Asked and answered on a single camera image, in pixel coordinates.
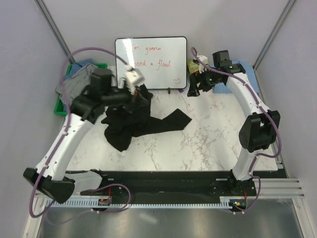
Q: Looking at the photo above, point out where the blue checked shirt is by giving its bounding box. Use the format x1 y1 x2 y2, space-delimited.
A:
63 59 94 80

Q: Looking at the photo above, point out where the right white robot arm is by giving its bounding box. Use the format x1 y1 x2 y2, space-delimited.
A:
187 47 281 195

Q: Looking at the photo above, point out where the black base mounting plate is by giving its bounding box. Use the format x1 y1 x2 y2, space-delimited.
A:
79 170 256 204

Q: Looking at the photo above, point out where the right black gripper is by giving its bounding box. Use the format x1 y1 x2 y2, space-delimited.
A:
187 66 222 97

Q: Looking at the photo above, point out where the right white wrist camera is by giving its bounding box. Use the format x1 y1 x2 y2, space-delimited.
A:
197 55 210 74

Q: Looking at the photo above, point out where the light blue cable duct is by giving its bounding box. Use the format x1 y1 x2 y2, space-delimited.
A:
52 196 245 209

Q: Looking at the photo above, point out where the black long sleeve shirt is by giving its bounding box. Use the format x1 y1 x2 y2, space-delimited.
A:
101 84 192 152

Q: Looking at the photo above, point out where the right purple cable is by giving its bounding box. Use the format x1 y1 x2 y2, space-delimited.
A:
191 47 283 215

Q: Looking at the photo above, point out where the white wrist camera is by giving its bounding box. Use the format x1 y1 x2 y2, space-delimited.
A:
125 69 145 86
197 55 210 74

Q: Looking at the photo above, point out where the white whiteboard with red writing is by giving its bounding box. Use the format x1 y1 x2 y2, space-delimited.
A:
115 36 187 90

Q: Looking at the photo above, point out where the green plastic bin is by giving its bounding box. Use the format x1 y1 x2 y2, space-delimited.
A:
54 59 107 116

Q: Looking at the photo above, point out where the grey crumpled shirt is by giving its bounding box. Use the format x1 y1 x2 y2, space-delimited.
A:
64 64 97 105

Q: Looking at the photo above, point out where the green treehouse book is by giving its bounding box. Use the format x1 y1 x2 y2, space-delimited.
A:
187 59 200 75

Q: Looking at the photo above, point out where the folded light blue shirt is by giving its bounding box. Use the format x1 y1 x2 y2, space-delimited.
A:
212 60 260 94

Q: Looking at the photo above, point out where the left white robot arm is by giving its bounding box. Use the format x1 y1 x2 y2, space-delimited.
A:
23 66 144 204

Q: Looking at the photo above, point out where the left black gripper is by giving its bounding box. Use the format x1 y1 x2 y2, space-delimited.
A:
104 81 148 113

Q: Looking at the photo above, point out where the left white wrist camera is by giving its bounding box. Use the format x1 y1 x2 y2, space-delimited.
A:
125 69 145 86

